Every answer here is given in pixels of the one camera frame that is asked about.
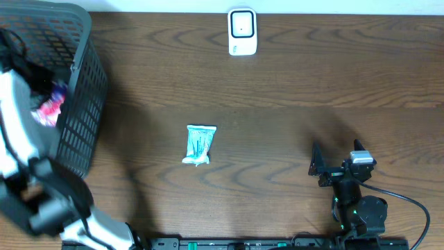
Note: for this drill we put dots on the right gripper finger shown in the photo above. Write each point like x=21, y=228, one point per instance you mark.
x=358, y=145
x=317, y=164

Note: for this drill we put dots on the red purple snack bag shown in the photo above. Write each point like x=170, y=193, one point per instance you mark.
x=47, y=113

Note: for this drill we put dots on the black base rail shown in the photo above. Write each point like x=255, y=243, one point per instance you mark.
x=301, y=242

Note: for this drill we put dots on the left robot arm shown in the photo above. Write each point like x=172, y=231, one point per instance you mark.
x=38, y=193

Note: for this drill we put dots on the teal snack packet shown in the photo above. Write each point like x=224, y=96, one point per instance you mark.
x=198, y=144

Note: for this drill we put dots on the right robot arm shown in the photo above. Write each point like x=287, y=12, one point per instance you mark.
x=362, y=218

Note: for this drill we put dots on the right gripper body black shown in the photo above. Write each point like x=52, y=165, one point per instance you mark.
x=336, y=174

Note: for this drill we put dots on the grey plastic mesh basket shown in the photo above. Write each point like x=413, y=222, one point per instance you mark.
x=57, y=36

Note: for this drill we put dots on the white barcode scanner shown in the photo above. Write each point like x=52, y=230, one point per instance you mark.
x=242, y=32

